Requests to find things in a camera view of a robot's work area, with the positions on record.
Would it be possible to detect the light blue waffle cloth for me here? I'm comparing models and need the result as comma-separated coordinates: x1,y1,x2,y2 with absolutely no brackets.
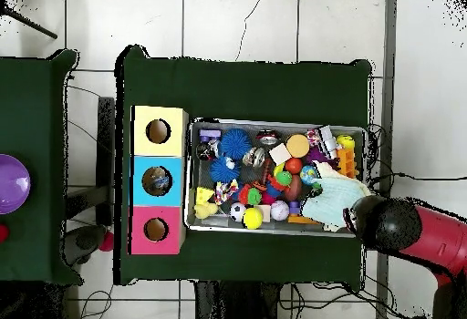
301,177,371,232

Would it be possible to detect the cream waffle cloth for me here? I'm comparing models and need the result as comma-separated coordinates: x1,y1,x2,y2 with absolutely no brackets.
313,159,372,196

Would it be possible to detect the bottle with blue label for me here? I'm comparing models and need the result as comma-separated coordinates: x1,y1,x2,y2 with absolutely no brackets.
149,172,171,190

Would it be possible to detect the wooden box with three holes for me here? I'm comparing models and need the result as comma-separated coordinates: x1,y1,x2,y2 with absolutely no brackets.
130,105,191,255

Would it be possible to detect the orange grid tray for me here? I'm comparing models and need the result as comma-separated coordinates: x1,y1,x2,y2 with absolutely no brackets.
336,147,360,180

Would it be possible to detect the white toy baseball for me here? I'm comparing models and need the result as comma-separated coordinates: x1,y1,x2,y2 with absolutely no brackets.
270,200,290,221

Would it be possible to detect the yellow smiley ball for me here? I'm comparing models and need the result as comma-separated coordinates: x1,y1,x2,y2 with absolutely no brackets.
336,133,356,150

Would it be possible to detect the silver toy robot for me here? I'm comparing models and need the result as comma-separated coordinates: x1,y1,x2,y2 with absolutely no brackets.
315,124,338,160

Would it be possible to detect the orange foam disc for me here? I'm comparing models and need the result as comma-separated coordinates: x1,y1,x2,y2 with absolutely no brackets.
285,133,311,159

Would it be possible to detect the yellow tennis ball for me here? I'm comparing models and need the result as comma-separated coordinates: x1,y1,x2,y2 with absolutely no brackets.
242,207,264,230

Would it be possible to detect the black and white soccer ball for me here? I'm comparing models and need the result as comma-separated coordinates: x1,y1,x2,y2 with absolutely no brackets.
229,201,247,222

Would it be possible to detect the blue spiky rubber ball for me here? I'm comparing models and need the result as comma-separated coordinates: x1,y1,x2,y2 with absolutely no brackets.
208,156,242,184
219,128,253,160

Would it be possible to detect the dark green table cloth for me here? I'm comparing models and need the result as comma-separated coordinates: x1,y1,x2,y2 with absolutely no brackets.
114,44,373,286
0,49,83,285

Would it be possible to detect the black upright panel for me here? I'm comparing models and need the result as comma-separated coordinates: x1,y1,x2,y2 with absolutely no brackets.
95,96,117,225

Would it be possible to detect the grey object with red knob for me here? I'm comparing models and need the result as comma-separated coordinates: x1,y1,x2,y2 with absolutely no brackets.
63,223,115,265

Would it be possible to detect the purple ball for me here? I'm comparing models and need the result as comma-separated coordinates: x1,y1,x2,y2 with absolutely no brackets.
0,153,31,215

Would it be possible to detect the black tripod leg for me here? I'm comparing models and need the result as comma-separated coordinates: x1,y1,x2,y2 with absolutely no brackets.
0,0,58,40

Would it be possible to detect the black power cable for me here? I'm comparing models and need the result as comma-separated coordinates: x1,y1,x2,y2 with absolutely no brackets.
368,170,467,196

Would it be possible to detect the grey wire mesh bin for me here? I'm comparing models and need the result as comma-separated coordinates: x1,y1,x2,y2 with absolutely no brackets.
183,117,368,239

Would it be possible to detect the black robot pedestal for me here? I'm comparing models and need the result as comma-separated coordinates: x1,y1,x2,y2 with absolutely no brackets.
194,280,293,319

